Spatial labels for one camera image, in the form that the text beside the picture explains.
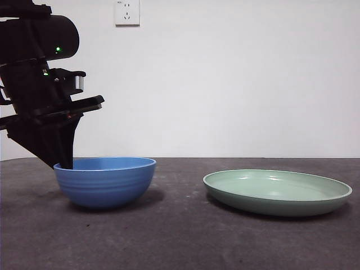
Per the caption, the blue ribbed bowl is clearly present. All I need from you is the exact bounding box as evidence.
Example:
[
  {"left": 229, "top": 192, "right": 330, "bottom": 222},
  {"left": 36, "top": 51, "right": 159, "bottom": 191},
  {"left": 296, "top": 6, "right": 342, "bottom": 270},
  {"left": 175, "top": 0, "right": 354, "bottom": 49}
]
[{"left": 53, "top": 157, "right": 157, "bottom": 209}]

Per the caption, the white wall socket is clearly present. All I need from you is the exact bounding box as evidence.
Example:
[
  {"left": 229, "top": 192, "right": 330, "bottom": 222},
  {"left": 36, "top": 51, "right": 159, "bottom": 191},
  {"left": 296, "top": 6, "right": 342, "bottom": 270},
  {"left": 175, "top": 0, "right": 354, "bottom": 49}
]
[{"left": 114, "top": 0, "right": 141, "bottom": 28}]

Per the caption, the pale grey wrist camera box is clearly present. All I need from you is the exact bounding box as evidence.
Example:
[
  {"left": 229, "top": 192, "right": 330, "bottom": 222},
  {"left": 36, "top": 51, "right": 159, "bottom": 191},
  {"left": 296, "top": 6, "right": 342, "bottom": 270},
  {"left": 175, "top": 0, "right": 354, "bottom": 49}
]
[{"left": 56, "top": 70, "right": 87, "bottom": 95}]

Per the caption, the green round plate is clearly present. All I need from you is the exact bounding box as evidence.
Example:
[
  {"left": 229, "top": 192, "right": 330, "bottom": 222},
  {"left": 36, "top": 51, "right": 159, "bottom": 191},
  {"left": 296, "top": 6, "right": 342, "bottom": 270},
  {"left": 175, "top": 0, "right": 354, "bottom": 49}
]
[{"left": 202, "top": 169, "right": 353, "bottom": 217}]

